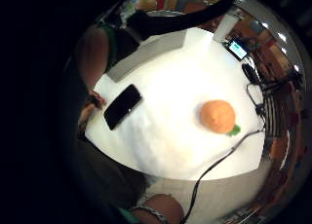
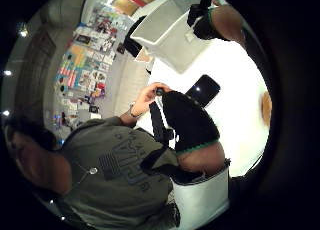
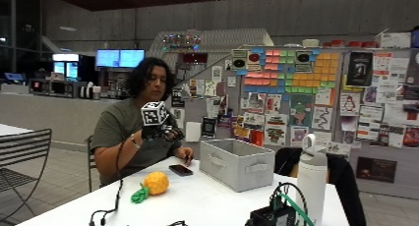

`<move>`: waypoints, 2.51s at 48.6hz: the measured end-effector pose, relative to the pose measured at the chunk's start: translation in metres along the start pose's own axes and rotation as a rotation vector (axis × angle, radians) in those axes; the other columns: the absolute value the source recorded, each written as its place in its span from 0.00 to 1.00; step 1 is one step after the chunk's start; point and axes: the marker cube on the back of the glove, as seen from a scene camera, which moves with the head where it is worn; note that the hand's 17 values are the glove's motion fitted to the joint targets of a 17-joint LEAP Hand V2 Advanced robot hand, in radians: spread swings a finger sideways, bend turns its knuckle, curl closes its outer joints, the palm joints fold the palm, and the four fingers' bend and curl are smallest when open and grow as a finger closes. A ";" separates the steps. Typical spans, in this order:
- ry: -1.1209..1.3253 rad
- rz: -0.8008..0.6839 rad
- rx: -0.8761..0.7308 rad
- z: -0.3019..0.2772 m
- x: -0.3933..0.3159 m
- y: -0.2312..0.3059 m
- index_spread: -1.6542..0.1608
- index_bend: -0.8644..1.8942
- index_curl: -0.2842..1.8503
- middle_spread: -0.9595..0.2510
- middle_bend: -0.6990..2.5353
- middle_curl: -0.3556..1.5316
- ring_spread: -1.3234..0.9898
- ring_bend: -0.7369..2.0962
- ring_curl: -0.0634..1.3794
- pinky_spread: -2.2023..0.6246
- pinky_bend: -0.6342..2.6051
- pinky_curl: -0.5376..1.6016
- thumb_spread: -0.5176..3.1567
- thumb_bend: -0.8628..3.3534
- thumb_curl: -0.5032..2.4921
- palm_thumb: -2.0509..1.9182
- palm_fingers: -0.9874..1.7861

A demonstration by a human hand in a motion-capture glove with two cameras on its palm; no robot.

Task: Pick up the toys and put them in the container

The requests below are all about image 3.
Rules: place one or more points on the blue wall screens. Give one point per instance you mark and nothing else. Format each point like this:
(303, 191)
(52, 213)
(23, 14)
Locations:
(120, 58)

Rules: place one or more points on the black smartphone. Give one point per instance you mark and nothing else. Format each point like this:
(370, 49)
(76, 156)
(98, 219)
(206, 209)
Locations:
(180, 170)

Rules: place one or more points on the lit drinks fridge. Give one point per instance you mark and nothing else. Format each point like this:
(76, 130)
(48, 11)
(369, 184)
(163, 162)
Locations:
(66, 67)

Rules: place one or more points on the grey service counter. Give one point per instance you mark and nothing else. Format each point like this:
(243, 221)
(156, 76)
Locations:
(48, 113)

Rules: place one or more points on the tall black poster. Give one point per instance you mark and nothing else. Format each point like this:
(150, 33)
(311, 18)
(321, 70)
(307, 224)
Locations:
(359, 68)

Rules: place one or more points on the grey notice board with posters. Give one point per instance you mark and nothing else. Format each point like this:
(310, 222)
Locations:
(375, 114)

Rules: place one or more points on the yellow pineapple toy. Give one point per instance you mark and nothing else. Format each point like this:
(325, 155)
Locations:
(156, 182)

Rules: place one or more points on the white water bottle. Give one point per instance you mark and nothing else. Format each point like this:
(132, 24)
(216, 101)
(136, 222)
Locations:
(311, 180)

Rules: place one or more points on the black metal slatted chair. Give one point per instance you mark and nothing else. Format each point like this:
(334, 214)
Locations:
(22, 147)

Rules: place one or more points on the group of coloured sticky notes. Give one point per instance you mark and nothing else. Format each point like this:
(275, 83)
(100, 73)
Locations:
(301, 73)

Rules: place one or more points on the the person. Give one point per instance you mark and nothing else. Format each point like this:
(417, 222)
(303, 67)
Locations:
(120, 127)

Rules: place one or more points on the small blue monitor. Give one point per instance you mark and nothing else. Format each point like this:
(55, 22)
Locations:
(14, 76)

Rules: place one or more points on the silver wristband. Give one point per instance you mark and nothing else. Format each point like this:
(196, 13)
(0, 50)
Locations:
(135, 141)

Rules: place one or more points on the chair with black jacket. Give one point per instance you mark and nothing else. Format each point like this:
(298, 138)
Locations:
(345, 180)

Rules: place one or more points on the white marker cube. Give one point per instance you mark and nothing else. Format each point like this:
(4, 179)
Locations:
(154, 113)

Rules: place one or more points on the white side table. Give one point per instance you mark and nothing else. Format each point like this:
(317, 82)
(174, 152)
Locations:
(11, 129)

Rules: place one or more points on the row of red bowls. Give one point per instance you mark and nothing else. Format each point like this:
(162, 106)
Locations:
(349, 44)

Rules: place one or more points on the dark chair behind person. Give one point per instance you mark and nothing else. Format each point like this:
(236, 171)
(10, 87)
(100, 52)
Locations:
(91, 160)

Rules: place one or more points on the grey fabric storage box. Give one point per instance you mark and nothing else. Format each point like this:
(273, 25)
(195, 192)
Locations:
(235, 167)

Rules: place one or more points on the black electronics box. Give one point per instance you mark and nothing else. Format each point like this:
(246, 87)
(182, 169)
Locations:
(268, 217)

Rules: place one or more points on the wide dark poster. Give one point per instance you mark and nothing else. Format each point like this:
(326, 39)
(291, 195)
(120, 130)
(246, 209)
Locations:
(375, 169)

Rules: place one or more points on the white container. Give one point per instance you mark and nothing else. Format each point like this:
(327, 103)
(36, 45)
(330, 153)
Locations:
(310, 43)

